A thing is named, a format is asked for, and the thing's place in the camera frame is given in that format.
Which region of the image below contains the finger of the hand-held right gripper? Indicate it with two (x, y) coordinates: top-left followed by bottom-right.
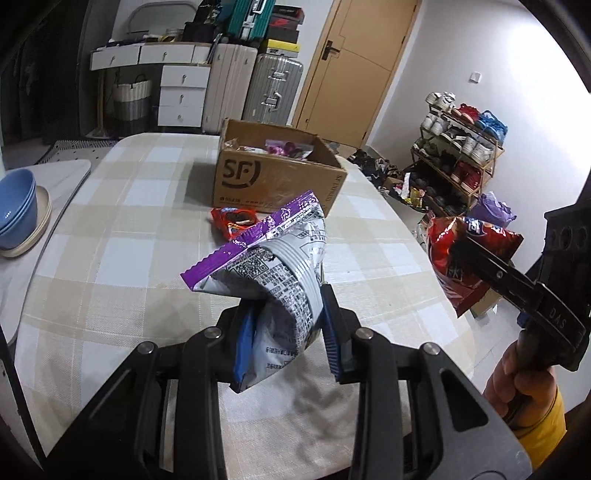
(456, 234), (542, 308)

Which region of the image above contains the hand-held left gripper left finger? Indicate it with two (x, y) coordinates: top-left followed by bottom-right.
(46, 305), (259, 480)

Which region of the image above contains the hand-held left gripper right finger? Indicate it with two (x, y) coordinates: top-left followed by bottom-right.
(320, 284), (533, 480)

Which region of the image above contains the dark red chip bag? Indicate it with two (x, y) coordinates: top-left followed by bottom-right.
(426, 215), (525, 319)

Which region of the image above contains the purple and white snack bag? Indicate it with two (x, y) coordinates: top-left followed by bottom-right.
(181, 190), (329, 393)

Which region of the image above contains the brown cardboard box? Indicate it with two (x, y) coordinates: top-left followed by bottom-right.
(213, 118), (348, 217)

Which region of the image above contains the person's right hand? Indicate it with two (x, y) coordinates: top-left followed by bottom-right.
(482, 344), (560, 426)

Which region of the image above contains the small cardboard box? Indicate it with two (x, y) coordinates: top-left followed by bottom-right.
(470, 277), (505, 320)

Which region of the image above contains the purple plastic bag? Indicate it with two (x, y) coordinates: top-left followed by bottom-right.
(466, 191), (516, 230)

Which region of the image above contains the shoe rack with shoes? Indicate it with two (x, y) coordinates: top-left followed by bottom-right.
(405, 91), (505, 214)

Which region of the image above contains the red chocolate cookie packet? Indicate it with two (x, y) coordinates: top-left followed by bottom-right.
(211, 206), (258, 241)

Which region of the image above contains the checked tablecloth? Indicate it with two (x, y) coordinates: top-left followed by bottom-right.
(14, 133), (476, 480)

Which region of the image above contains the beige plate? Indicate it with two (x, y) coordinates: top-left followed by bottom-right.
(0, 185), (53, 258)

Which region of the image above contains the wooden door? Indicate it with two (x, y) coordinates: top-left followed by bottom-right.
(292, 0), (422, 149)

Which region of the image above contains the silver suitcase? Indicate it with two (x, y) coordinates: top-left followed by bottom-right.
(243, 54), (304, 127)

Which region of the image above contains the grey patterned floor mat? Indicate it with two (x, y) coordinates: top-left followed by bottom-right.
(37, 140), (122, 164)

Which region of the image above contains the white suitcase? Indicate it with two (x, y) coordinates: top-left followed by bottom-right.
(202, 44), (258, 136)

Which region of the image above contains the stack of blue bowls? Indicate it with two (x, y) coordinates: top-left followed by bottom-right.
(0, 168), (38, 250)

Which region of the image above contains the white and grey basket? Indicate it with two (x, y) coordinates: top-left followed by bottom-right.
(113, 79), (153, 123)

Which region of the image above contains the white drawer unit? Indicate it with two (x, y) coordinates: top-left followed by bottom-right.
(90, 41), (213, 130)

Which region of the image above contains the stack of shoe boxes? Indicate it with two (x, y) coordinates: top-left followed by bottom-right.
(259, 4), (306, 58)

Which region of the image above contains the teal suitcase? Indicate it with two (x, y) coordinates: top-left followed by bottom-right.
(225, 0), (274, 47)

